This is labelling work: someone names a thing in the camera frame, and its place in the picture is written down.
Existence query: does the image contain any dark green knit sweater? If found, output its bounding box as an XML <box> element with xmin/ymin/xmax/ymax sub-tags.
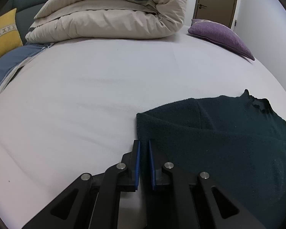
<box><xmin>136</xmin><ymin>90</ymin><xmax>286</xmax><ymax>228</ymax></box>

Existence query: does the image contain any blue pillow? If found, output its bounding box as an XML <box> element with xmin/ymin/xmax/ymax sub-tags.
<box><xmin>0</xmin><ymin>43</ymin><xmax>53</xmax><ymax>94</ymax></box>

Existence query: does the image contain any purple cushion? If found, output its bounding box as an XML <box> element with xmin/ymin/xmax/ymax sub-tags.
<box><xmin>188</xmin><ymin>19</ymin><xmax>255</xmax><ymax>60</ymax></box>

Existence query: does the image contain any yellow cushion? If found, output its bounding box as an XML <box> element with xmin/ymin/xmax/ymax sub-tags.
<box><xmin>0</xmin><ymin>8</ymin><xmax>23</xmax><ymax>58</ymax></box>

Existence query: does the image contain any beige folded duvet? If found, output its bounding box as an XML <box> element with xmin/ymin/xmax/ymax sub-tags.
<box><xmin>26</xmin><ymin>0</ymin><xmax>187</xmax><ymax>44</ymax></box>

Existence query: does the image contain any brown door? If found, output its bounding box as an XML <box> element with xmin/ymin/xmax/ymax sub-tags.
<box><xmin>193</xmin><ymin>0</ymin><xmax>237</xmax><ymax>27</ymax></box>

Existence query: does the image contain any grey upholstered headboard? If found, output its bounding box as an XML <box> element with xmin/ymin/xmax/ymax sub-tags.
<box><xmin>0</xmin><ymin>0</ymin><xmax>48</xmax><ymax>45</ymax></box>

